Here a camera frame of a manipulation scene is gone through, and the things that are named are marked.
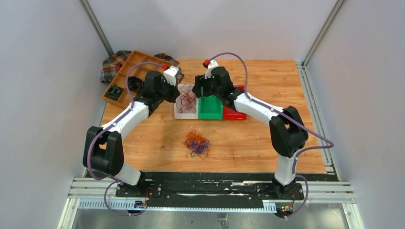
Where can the plaid cloth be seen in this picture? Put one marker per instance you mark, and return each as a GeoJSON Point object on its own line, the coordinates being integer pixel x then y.
{"type": "Point", "coordinates": [115, 62]}

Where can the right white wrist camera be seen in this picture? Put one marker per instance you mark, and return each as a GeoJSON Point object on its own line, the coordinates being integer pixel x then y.
{"type": "Point", "coordinates": [209, 65]}

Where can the orange wooden compartment tray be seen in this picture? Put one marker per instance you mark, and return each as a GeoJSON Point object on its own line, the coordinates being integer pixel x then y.
{"type": "Point", "coordinates": [129, 78]}

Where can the white plastic bin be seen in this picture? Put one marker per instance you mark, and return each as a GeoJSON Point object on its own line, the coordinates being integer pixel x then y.
{"type": "Point", "coordinates": [186, 105]}

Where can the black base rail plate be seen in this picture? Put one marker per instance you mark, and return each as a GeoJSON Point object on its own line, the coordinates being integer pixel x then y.
{"type": "Point", "coordinates": [209, 190]}

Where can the red plastic bin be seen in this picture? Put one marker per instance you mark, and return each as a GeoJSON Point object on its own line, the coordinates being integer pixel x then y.
{"type": "Point", "coordinates": [229, 111]}

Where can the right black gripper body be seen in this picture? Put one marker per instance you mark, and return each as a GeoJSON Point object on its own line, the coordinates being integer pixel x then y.
{"type": "Point", "coordinates": [208, 88]}

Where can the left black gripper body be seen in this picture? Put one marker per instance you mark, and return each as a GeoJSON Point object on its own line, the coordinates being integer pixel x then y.
{"type": "Point", "coordinates": [167, 93]}

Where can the green plastic bin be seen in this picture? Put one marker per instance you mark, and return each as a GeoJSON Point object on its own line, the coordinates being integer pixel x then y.
{"type": "Point", "coordinates": [209, 108]}

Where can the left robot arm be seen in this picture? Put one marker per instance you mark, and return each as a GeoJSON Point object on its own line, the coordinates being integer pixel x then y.
{"type": "Point", "coordinates": [104, 145]}

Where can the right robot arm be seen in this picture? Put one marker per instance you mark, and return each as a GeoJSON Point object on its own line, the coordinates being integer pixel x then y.
{"type": "Point", "coordinates": [287, 131]}

